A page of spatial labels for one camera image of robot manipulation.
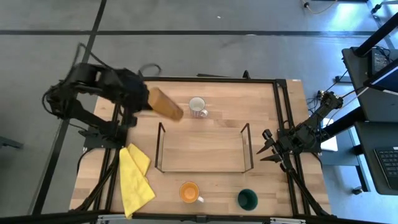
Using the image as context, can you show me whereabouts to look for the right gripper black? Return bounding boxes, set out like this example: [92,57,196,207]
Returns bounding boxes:
[256,131,301,163]

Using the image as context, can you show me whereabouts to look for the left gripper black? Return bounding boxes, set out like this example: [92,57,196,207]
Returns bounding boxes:
[119,72,150,114]

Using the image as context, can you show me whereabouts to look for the amber faceted glass tumbler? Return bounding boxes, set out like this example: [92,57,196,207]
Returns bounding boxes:
[148,87,184,122]

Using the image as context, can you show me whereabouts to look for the dark green cup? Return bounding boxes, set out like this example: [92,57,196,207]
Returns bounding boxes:
[237,188,259,212]

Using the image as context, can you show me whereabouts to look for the white mug red lattice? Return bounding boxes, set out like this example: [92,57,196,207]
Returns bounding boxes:
[188,96,209,119]

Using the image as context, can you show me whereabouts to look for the yellow cloth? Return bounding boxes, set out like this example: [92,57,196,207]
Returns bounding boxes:
[119,142,156,220]

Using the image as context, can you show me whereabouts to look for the black desk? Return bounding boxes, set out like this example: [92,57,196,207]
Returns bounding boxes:
[341,46,398,196]

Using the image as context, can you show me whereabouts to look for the black keyboard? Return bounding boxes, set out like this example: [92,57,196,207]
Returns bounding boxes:
[374,146,398,191]

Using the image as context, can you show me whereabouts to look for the dark flat monitor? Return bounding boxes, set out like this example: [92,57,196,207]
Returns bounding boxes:
[363,58,398,94]

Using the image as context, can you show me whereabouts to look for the black power adapter box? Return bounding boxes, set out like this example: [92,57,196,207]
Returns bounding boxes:
[371,49,390,75]

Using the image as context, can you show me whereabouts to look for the black diagonal beam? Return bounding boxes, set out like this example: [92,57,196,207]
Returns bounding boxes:
[354,11,398,57]

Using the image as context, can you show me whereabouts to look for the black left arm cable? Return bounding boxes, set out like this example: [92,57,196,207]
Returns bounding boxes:
[137,63,162,77]

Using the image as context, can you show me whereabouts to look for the black metal table frame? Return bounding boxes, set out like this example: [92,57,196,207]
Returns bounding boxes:
[0,70,398,224]

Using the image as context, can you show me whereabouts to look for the yellow cable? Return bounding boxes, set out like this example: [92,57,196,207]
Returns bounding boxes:
[300,0,339,15]

